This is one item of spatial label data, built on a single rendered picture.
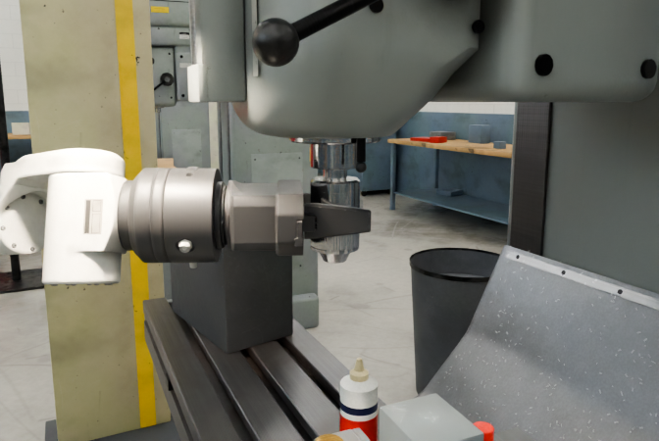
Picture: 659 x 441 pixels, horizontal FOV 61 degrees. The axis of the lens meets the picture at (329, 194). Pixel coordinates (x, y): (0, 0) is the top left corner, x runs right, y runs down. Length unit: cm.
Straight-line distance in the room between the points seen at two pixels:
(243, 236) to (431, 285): 197
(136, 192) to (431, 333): 210
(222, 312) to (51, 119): 145
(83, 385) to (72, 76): 116
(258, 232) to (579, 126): 46
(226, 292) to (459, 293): 165
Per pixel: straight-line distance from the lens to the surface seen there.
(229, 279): 84
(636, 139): 74
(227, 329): 86
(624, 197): 75
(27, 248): 62
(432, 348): 254
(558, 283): 81
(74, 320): 233
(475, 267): 281
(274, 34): 35
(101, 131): 219
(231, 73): 46
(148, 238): 50
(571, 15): 52
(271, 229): 49
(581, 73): 53
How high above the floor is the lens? 134
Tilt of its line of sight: 10 degrees down
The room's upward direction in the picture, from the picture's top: straight up
